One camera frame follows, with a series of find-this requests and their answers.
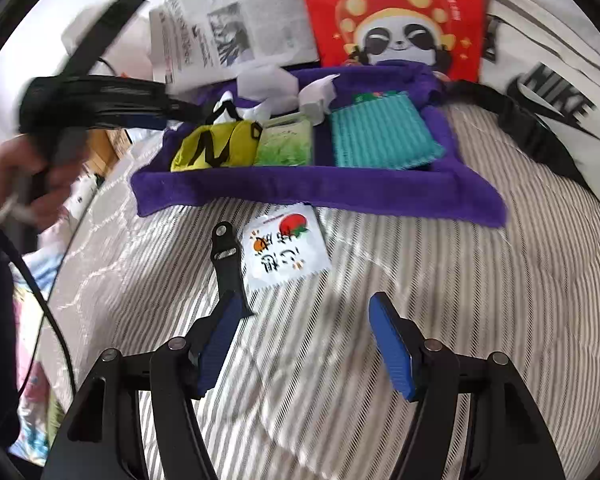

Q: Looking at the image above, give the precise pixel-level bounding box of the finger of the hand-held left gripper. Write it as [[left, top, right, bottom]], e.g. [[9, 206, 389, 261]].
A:
[[62, 0, 148, 81], [124, 92, 207, 132]]

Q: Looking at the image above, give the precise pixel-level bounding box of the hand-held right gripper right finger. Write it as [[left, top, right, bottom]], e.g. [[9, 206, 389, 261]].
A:
[[368, 291, 567, 480]]

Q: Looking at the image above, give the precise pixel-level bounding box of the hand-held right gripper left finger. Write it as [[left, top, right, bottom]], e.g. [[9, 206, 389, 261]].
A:
[[40, 291, 246, 480]]

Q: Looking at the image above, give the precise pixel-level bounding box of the yellow cloth with black print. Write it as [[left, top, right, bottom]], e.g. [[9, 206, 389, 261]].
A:
[[170, 91, 262, 174]]

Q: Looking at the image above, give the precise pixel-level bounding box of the white cloth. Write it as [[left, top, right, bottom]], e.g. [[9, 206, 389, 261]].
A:
[[236, 64, 300, 112]]

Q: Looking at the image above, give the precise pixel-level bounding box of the white sachet with red print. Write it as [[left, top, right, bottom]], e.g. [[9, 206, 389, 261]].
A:
[[241, 202, 332, 293]]

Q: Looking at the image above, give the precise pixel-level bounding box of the light green packet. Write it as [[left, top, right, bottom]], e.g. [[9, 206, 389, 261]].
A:
[[254, 114, 315, 167]]

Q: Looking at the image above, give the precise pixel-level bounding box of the purple towel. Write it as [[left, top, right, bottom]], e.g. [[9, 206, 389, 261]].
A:
[[131, 62, 508, 228]]

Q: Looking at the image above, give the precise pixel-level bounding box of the teal ribbed cloth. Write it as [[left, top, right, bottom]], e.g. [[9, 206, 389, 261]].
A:
[[329, 92, 447, 169]]

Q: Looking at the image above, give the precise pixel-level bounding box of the person's left hand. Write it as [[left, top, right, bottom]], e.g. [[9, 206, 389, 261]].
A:
[[0, 135, 88, 233]]

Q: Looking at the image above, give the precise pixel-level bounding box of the wooden cabinet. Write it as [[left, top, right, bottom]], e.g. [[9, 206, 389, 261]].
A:
[[86, 129, 132, 172]]

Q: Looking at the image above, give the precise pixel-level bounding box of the striped bed sheet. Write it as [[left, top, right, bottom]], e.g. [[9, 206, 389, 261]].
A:
[[50, 105, 600, 480]]

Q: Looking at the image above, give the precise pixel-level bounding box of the newspaper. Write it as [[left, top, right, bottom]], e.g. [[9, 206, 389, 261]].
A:
[[147, 0, 322, 96]]

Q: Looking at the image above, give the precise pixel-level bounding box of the grey patterned blanket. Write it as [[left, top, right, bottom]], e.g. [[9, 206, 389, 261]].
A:
[[27, 127, 181, 376]]

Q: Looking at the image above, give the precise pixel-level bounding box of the red bag with panda print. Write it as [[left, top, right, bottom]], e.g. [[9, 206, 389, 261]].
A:
[[294, 0, 486, 83]]

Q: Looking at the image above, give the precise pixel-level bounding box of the white bag with black logo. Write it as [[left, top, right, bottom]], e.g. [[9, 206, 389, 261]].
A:
[[480, 0, 600, 206]]

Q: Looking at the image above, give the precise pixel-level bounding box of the black strap with metal snap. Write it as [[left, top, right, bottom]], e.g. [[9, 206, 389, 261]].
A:
[[211, 220, 256, 318]]

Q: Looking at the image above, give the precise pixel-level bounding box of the black cable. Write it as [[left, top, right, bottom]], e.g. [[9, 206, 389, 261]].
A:
[[0, 209, 78, 401]]

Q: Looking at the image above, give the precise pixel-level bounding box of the black bag strap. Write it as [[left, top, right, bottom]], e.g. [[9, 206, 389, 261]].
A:
[[442, 79, 598, 187]]

